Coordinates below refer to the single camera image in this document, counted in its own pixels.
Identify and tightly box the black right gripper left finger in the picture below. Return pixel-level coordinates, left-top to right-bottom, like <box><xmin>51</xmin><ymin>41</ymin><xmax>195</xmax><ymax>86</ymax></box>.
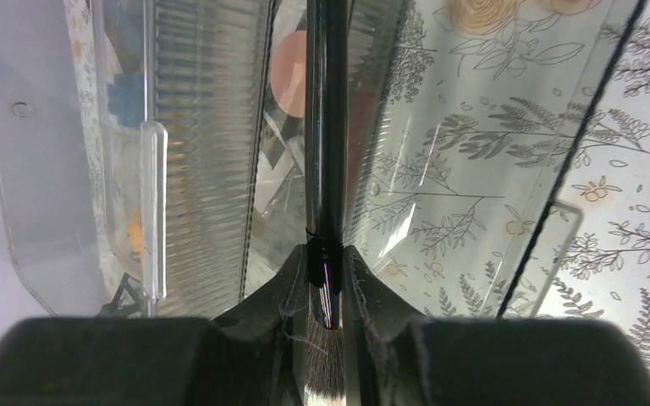
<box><xmin>0</xmin><ymin>245</ymin><xmax>307</xmax><ymax>405</ymax></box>

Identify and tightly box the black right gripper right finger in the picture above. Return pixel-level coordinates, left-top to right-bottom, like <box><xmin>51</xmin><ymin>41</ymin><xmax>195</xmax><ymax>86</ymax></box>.
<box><xmin>343</xmin><ymin>246</ymin><xmax>650</xmax><ymax>405</ymax></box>

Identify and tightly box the clear acrylic organizer box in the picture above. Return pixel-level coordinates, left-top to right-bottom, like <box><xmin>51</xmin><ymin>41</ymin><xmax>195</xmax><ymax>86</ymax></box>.
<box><xmin>0</xmin><ymin>1</ymin><xmax>276</xmax><ymax>318</ymax></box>

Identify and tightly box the pink round sponge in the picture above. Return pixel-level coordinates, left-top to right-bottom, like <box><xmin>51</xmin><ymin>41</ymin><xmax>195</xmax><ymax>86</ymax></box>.
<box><xmin>270</xmin><ymin>30</ymin><xmax>307</xmax><ymax>118</ymax></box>

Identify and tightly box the black mascara stick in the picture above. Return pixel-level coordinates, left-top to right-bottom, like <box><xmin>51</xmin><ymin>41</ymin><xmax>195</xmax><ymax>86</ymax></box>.
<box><xmin>305</xmin><ymin>1</ymin><xmax>350</xmax><ymax>400</ymax></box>

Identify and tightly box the blue toy block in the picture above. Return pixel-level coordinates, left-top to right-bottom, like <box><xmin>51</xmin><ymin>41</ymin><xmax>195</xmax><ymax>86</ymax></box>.
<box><xmin>107</xmin><ymin>73</ymin><xmax>145</xmax><ymax>129</ymax></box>

